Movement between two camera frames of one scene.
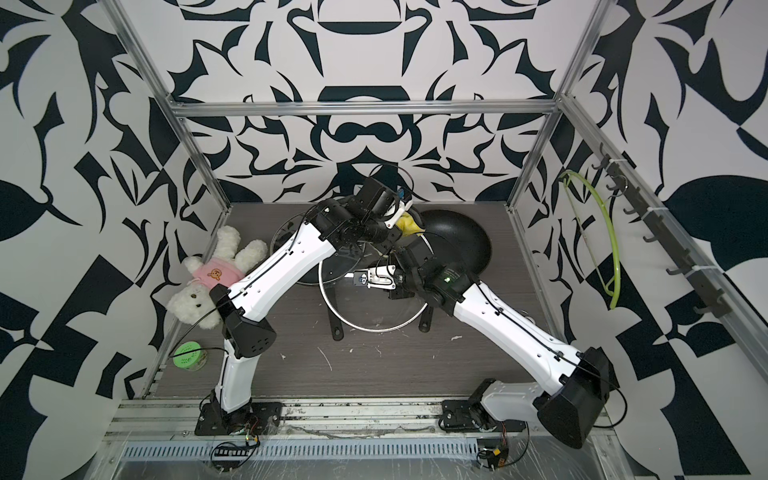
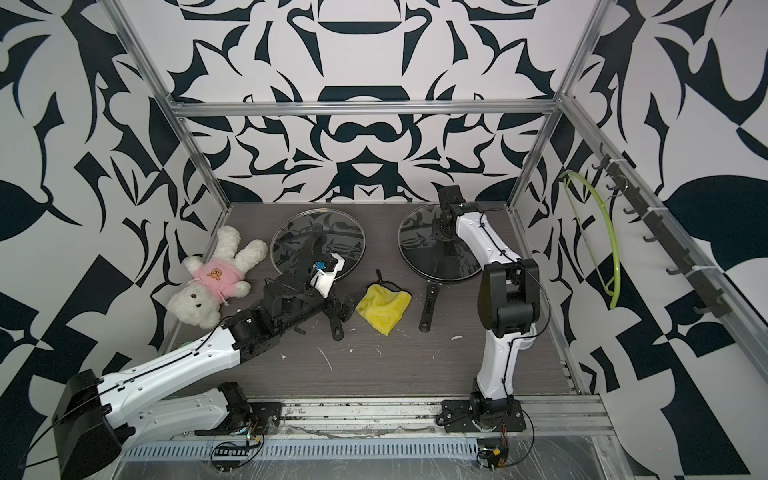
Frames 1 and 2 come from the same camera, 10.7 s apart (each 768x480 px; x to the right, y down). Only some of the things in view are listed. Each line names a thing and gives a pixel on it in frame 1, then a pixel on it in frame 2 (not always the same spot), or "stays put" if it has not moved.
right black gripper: (398, 292) -> (436, 231)
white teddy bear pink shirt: (192, 303) stays put
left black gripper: (391, 236) -> (349, 300)
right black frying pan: (458, 240) stays put
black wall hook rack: (715, 301) stays put
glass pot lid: (343, 271) -> (429, 252)
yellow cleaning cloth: (408, 225) -> (383, 308)
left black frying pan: (330, 273) stays put
